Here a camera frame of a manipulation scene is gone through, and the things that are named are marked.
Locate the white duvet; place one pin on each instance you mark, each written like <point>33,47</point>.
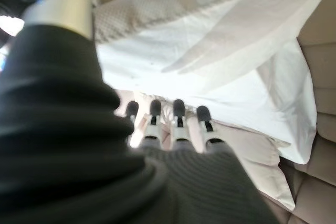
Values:
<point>236,90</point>

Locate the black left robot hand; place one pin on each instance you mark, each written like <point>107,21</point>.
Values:
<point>65,142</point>

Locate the tufted upholstered headboard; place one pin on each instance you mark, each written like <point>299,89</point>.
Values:
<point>320,195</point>

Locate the large beige pillow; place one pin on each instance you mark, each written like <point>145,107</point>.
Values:
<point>257,161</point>

